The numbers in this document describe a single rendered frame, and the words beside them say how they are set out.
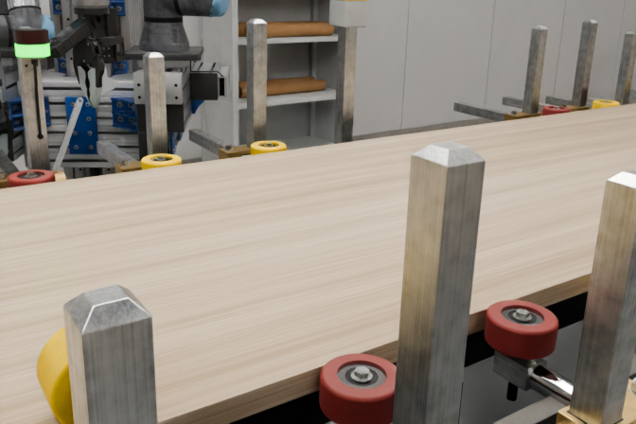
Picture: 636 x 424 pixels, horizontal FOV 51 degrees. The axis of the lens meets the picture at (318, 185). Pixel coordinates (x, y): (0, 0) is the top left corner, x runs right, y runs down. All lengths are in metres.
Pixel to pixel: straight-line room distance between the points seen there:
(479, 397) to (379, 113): 4.55
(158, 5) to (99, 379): 1.81
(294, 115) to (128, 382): 4.57
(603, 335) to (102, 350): 0.47
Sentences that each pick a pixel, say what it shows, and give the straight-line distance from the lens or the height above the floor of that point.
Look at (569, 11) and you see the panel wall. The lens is 7.05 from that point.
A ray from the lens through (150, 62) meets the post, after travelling 1.48.
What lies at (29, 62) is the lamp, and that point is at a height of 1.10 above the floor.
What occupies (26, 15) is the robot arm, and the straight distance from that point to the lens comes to 1.81.
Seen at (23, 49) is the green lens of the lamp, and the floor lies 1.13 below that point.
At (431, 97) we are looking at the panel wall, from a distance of 5.76.
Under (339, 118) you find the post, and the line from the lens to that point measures 1.76.
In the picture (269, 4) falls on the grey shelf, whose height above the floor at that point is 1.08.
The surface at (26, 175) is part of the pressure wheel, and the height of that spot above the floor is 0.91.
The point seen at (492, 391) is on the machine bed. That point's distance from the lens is 0.97.
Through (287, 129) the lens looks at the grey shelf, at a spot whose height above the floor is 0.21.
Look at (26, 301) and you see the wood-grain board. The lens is 0.86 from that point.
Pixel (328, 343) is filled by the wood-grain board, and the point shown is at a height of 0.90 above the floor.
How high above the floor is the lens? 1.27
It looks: 17 degrees down
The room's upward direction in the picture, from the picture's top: 2 degrees clockwise
